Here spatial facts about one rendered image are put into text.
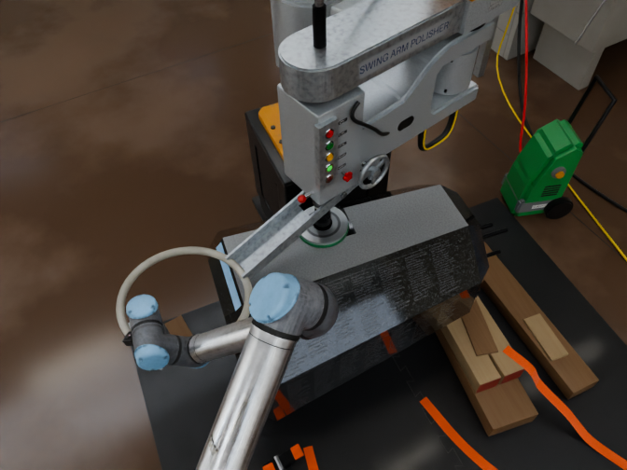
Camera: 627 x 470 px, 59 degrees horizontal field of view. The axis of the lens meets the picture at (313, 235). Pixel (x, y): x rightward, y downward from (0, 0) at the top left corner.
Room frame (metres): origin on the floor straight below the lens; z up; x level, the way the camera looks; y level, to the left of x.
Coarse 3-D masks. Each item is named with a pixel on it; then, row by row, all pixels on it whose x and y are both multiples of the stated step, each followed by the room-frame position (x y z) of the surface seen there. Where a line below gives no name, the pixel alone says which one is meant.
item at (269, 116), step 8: (272, 104) 2.40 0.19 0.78; (264, 112) 2.34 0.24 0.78; (272, 112) 2.34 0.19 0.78; (264, 120) 2.27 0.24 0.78; (272, 120) 2.27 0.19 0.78; (272, 128) 2.20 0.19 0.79; (280, 128) 2.21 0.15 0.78; (272, 136) 2.15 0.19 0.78; (280, 136) 2.15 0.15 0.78; (280, 144) 2.09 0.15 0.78; (280, 152) 2.04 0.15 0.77
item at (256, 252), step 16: (304, 192) 1.48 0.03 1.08; (288, 208) 1.43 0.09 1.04; (320, 208) 1.39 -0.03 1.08; (272, 224) 1.38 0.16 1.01; (288, 224) 1.38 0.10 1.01; (304, 224) 1.34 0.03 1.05; (256, 240) 1.33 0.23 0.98; (272, 240) 1.32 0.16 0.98; (288, 240) 1.29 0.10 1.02; (240, 256) 1.27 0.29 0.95; (256, 256) 1.26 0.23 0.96; (272, 256) 1.24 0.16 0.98; (256, 272) 1.19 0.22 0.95
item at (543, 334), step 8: (528, 320) 1.40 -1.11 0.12; (536, 320) 1.39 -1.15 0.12; (544, 320) 1.39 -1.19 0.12; (528, 328) 1.35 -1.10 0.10; (536, 328) 1.35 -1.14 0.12; (544, 328) 1.34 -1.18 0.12; (536, 336) 1.30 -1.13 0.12; (544, 336) 1.30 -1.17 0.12; (552, 336) 1.30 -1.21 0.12; (544, 344) 1.25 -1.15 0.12; (552, 344) 1.25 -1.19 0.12; (560, 344) 1.25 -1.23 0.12; (552, 352) 1.21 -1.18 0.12; (560, 352) 1.21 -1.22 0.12; (552, 360) 1.17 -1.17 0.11
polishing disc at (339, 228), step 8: (312, 208) 1.55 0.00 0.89; (336, 208) 1.55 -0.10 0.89; (336, 216) 1.50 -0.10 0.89; (344, 216) 1.50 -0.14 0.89; (336, 224) 1.46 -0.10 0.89; (344, 224) 1.46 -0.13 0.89; (304, 232) 1.42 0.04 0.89; (312, 232) 1.42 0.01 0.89; (320, 232) 1.42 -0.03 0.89; (328, 232) 1.42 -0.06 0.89; (336, 232) 1.42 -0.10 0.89; (344, 232) 1.41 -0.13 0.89; (312, 240) 1.38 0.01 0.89; (320, 240) 1.38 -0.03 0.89; (328, 240) 1.38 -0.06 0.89; (336, 240) 1.38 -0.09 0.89
